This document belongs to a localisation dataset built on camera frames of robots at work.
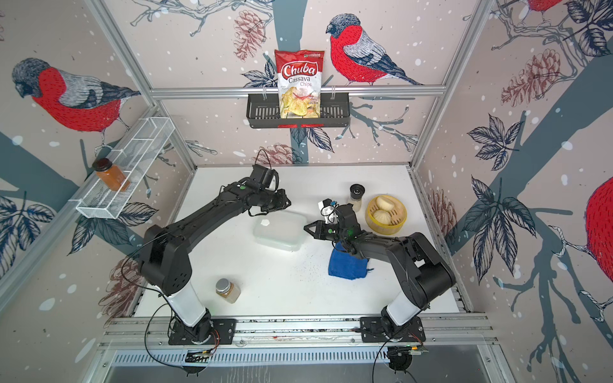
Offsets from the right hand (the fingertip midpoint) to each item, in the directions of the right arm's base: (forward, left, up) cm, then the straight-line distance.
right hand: (305, 228), depth 87 cm
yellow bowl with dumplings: (+10, -32, -4) cm, 34 cm away
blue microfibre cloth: (-10, -14, -9) cm, 20 cm away
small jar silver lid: (-23, +23, 0) cm, 32 cm away
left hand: (+8, +4, +8) cm, 12 cm away
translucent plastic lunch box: (+1, +9, -3) cm, 9 cm away
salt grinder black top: (+18, -21, +1) cm, 27 cm away
